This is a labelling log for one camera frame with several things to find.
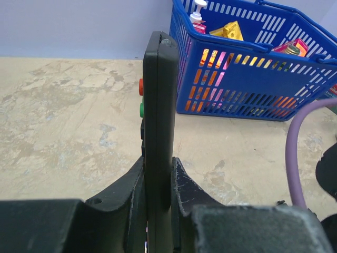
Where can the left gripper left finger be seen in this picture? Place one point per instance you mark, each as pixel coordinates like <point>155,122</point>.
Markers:
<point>120,218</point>

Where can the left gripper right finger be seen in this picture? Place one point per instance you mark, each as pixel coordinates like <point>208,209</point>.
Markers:
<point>196,217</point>

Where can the black remote control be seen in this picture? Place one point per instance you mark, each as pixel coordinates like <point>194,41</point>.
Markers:
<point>157,110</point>

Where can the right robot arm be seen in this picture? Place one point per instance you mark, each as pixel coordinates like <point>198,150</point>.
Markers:
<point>326,171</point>

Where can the blue plastic basket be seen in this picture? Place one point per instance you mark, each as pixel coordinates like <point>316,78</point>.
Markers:
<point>246,79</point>

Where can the white pump bottle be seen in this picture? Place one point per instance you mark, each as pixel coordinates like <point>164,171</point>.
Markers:
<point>196,17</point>

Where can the yellow snack bag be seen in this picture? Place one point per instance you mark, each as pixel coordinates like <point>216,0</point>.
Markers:
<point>231,30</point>

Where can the blue green sponge pack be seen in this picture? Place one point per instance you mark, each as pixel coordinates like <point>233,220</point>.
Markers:
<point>331,93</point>

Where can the orange carton box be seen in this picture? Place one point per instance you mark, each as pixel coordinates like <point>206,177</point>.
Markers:
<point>295,47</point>

